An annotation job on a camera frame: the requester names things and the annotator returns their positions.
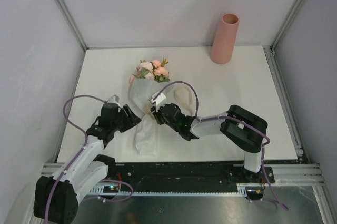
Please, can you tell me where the white wrapping paper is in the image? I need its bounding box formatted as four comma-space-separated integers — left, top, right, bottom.
128, 78, 167, 157

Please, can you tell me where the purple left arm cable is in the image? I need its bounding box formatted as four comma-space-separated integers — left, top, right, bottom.
44, 94, 111, 222

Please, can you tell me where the right aluminium frame post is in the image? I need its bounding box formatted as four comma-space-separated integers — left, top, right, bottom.
270, 0, 305, 51

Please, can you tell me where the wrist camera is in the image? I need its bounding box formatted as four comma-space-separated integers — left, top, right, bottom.
150, 92, 166, 106
106, 95, 121, 107

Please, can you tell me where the cream printed ribbon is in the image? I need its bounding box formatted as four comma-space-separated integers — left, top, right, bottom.
141, 84, 195, 116

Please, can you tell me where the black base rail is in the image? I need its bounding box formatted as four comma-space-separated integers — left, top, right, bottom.
105, 160, 274, 196

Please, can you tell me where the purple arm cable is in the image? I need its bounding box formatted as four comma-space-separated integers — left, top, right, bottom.
44, 94, 111, 222
155, 81, 271, 177

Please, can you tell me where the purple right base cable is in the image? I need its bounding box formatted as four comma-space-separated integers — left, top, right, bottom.
250, 179, 290, 213

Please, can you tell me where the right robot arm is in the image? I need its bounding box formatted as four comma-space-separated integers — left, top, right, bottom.
150, 103, 268, 182

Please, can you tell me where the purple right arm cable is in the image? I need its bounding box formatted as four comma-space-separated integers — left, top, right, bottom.
155, 81, 271, 177

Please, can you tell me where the pink flower bouquet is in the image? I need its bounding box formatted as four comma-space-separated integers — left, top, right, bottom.
130, 58, 171, 83

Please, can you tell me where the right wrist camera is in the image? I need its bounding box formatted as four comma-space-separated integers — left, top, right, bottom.
150, 92, 166, 106

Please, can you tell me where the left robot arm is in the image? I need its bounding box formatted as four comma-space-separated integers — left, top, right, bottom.
33, 102, 141, 223

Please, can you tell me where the aluminium frame post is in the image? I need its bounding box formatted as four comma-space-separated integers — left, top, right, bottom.
54, 0, 88, 52
270, 0, 305, 51

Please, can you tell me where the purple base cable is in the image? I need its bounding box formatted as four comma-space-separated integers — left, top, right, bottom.
250, 179, 290, 213
97, 179, 136, 203

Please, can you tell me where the pink tall vase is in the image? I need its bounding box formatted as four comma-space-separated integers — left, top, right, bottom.
210, 14, 240, 64

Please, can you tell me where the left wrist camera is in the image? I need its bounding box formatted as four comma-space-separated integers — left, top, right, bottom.
106, 95, 121, 107

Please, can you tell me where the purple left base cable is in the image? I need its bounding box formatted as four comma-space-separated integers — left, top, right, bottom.
97, 179, 136, 203

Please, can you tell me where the left aluminium frame post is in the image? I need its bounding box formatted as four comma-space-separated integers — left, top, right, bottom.
54, 0, 88, 52

